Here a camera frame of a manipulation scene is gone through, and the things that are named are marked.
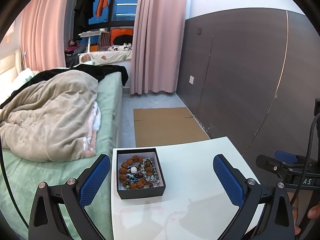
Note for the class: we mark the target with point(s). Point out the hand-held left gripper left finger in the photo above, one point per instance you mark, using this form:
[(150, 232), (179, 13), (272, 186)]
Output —
[(95, 180)]

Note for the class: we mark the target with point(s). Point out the wide pink curtain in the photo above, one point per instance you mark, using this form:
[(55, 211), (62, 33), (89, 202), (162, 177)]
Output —
[(42, 30)]

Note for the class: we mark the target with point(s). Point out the black jewelry box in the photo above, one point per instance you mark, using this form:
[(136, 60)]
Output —
[(140, 193)]

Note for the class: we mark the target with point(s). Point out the printed window seat cushion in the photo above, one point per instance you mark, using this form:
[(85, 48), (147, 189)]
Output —
[(105, 56)]

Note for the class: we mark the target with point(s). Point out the flat brown cardboard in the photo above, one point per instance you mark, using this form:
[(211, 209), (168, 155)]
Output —
[(165, 125)]

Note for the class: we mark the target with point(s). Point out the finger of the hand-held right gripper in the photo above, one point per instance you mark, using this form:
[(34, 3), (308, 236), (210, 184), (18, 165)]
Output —
[(285, 156), (271, 166)]

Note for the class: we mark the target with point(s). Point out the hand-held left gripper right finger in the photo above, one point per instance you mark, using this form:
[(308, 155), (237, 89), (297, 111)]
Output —
[(228, 180)]

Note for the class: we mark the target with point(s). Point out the white wall outlet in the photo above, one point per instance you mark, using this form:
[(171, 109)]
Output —
[(191, 80)]

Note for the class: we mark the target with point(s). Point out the small white folding table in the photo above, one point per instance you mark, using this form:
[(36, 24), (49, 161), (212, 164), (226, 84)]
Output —
[(91, 33)]

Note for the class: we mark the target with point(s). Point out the narrow pink curtain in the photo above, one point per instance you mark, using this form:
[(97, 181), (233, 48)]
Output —
[(160, 42)]

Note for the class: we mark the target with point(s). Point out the dark wall switch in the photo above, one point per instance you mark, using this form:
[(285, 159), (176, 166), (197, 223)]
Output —
[(199, 30)]

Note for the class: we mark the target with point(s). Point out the dark stuffed toy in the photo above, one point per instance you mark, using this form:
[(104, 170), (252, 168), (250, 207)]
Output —
[(72, 45)]

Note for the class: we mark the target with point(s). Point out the black blanket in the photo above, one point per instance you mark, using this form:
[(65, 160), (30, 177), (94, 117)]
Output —
[(105, 71)]

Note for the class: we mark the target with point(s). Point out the pink and white fleece blanket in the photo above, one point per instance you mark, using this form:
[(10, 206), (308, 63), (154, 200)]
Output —
[(96, 117)]

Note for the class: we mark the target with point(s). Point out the white pillow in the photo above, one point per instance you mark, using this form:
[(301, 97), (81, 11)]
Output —
[(22, 76)]

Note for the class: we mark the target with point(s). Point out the black hanging garment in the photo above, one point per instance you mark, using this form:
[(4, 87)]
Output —
[(83, 7)]

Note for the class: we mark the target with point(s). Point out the beige headboard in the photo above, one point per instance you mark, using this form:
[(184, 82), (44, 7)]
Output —
[(7, 62)]

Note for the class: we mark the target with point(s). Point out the bed with green sheet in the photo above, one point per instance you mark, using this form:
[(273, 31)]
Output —
[(107, 110)]

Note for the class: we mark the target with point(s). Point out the black and white plush toys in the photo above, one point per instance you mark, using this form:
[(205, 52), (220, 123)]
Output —
[(120, 47)]

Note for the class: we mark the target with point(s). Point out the beige blanket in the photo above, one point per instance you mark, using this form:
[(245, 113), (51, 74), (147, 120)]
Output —
[(50, 110)]

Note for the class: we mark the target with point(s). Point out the person's right hand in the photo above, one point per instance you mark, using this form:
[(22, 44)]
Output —
[(313, 211)]

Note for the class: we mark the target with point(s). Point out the wooden chair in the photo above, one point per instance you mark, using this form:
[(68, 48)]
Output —
[(105, 38)]

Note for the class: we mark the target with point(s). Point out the orange and black box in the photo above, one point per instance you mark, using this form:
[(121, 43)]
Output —
[(120, 36)]

